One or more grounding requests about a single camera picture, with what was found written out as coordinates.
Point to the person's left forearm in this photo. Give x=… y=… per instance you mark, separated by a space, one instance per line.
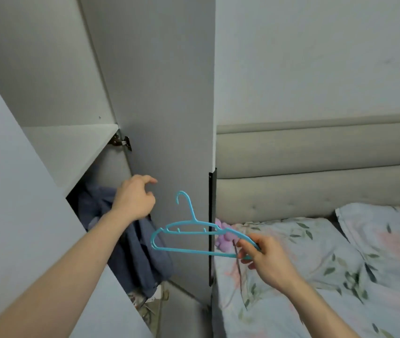
x=48 y=274

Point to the blue hanging garment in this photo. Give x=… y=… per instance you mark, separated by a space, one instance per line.
x=129 y=242

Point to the patterned items in wardrobe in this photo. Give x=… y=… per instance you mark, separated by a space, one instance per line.
x=149 y=306

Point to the blue plastic clothes hanger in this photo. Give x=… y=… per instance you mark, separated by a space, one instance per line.
x=193 y=234

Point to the white wardrobe door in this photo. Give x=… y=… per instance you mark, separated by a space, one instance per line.
x=164 y=137

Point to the beige upholstered headboard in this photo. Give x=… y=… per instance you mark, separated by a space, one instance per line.
x=312 y=172

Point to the person's right middle finger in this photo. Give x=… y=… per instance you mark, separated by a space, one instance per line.
x=245 y=258

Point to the person's left hand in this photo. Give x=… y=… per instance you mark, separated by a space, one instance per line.
x=133 y=200

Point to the floral bed sheet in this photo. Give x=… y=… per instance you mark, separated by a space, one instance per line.
x=291 y=278

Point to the person's right thumb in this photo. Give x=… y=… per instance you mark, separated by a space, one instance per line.
x=246 y=246

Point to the person's right forearm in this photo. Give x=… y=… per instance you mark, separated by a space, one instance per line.
x=321 y=311

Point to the metal door hinge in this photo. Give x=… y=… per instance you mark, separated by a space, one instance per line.
x=121 y=140

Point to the purple plush toy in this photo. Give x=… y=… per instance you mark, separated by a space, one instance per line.
x=223 y=239

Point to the white wardrobe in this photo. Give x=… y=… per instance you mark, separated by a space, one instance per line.
x=41 y=147

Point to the floral pillow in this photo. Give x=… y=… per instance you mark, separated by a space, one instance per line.
x=383 y=239

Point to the person's right hand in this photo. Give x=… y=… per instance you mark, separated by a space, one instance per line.
x=273 y=260

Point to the person's left thumb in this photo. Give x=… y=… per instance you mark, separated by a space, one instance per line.
x=147 y=197

